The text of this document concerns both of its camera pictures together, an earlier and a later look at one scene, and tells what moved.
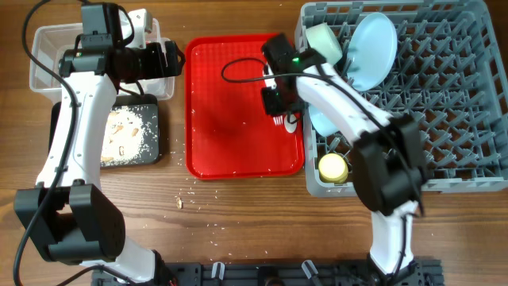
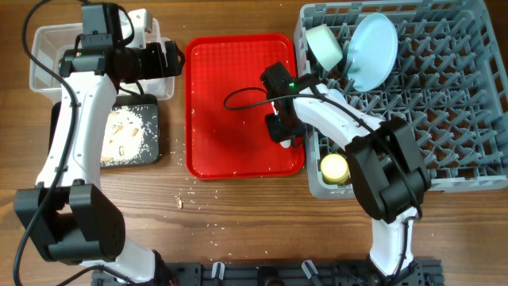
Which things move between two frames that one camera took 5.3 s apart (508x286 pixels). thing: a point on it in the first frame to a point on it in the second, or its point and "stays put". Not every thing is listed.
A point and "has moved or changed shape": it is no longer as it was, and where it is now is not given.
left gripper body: x=149 y=62 stays put
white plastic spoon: x=290 y=127 has moved or changed shape
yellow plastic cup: x=332 y=168 stays put
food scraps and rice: x=129 y=135 stays put
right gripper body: x=272 y=100 to x=280 y=129
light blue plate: x=371 y=52 stays put
